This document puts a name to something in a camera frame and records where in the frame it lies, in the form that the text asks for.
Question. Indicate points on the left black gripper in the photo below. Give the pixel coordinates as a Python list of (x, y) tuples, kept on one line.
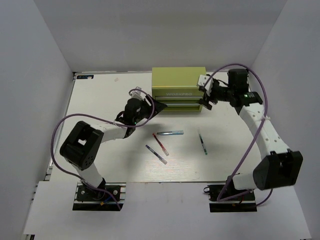
[(159, 107)]

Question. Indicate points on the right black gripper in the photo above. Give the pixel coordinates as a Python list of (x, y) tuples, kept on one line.
[(205, 102)]

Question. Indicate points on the green metal drawer box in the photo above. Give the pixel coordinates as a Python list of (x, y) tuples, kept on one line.
[(177, 88)]

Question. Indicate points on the silver light blue pen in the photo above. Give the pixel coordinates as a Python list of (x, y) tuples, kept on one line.
[(170, 133)]

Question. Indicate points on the green teal pen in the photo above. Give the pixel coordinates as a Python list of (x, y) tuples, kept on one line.
[(202, 142)]

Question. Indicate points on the dark blue clear pen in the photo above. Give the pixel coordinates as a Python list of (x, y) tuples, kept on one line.
[(156, 154)]

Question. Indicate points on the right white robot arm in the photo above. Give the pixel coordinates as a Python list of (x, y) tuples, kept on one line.
[(279, 166)]

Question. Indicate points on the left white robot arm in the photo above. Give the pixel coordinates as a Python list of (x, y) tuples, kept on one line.
[(82, 144)]

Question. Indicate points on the red clear pen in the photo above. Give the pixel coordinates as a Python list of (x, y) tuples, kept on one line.
[(161, 145)]

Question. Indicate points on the left blue corner sticker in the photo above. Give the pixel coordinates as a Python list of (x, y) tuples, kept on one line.
[(84, 77)]

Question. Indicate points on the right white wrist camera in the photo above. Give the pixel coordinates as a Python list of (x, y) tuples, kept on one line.
[(205, 84)]

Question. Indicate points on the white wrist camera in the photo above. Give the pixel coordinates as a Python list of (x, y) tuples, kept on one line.
[(205, 84), (136, 93)]

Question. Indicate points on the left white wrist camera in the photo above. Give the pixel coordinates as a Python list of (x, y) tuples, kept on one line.
[(136, 93)]

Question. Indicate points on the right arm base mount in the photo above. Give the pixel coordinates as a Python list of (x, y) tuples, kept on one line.
[(238, 204)]

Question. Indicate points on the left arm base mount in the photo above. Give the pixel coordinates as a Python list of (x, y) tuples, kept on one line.
[(86, 199)]

